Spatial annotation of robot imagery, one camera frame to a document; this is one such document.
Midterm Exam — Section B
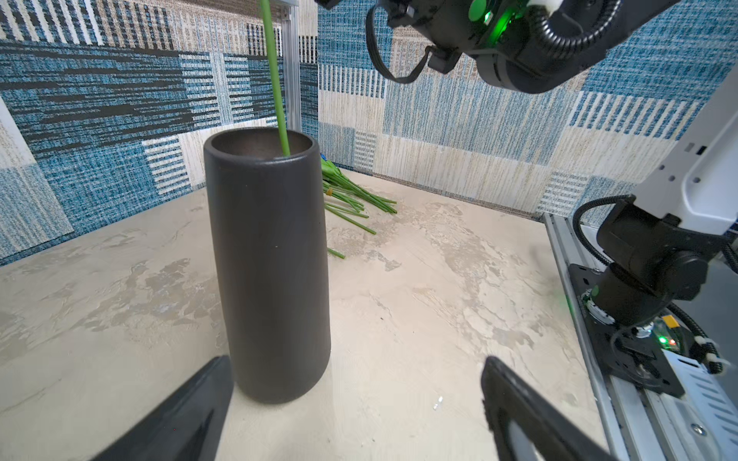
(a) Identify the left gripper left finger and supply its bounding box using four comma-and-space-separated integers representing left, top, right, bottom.
95, 355, 234, 460

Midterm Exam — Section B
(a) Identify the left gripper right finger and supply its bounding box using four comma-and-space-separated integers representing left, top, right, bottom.
480, 355, 613, 460

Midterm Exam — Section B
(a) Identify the dark grey cylindrical vase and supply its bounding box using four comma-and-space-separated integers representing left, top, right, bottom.
203, 127, 332, 405

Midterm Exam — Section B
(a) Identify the cream white tulip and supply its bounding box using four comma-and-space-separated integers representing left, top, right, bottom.
259, 0, 290, 157

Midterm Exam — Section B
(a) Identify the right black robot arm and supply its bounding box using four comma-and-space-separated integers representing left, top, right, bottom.
299, 1, 737, 219

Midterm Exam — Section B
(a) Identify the pink tulip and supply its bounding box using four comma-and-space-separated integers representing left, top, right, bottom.
320, 158, 397, 214

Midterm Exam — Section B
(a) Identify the aluminium mounting rail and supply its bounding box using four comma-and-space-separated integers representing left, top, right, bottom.
541, 211, 738, 461

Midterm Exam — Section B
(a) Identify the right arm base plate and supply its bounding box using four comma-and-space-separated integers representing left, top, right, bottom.
568, 264, 728, 398

